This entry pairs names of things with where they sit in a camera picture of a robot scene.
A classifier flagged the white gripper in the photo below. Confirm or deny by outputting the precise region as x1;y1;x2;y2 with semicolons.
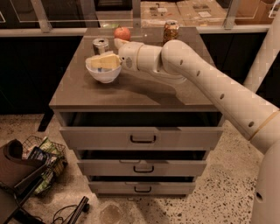
86;38;144;71

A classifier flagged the silver blue redbull can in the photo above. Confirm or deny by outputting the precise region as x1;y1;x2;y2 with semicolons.
92;38;109;58

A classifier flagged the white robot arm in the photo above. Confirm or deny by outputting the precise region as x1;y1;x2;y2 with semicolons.
86;38;280;224

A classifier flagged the white bowl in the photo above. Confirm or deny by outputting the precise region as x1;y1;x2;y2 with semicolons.
86;64;121;83

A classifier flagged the orange brown soda can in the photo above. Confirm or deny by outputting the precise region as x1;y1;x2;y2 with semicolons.
163;20;179;44

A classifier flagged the red apple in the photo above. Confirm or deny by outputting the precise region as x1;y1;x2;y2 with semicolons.
114;27;131;41

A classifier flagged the cardboard box left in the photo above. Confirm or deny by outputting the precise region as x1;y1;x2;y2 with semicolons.
141;1;184;27

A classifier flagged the cardboard box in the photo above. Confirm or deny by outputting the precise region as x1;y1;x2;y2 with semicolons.
176;0;227;26
141;1;184;27

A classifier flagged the top grey drawer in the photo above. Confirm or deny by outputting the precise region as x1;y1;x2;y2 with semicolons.
60;112;223;151

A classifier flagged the grey drawer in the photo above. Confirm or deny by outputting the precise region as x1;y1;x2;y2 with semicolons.
60;112;223;151
88;176;195;195
78;150;207;177

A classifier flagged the grey drawer cabinet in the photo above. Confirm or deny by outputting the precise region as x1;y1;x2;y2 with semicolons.
48;26;235;198

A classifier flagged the cardboard box right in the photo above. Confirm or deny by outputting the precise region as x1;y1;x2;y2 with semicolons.
176;0;227;26

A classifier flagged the glass railing with metal posts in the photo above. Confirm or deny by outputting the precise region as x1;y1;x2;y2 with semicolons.
0;0;280;37

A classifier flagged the middle grey drawer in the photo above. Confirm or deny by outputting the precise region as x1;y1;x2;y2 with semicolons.
78;150;207;177

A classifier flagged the bottom grey drawer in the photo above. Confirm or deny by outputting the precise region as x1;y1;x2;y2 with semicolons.
88;176;195;195

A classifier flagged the brown chair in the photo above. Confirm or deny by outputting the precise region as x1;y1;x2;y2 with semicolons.
0;139;47;224

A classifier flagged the black bar on floor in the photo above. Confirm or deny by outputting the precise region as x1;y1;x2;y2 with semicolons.
67;196;89;224

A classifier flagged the wire basket with snack bags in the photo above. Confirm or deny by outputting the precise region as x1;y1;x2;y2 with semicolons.
22;136;67;196

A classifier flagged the black cable on floor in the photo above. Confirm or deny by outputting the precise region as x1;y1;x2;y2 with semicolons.
51;204;80;224

